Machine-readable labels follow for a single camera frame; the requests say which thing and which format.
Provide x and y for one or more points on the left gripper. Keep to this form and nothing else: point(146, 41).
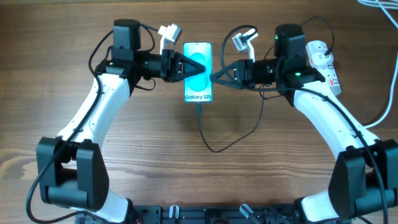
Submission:
point(173, 74)

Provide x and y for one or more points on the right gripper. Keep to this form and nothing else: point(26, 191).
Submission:
point(243, 73)

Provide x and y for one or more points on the turquoise screen smartphone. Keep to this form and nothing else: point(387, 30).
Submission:
point(199, 88)

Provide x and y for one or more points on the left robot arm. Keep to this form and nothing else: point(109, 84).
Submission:
point(71, 169)

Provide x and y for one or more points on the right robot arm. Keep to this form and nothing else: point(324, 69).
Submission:
point(364, 178)

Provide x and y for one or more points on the white charger plug adapter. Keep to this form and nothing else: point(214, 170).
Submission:
point(319, 60)

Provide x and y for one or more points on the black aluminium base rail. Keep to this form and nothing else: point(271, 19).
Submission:
point(214, 214)

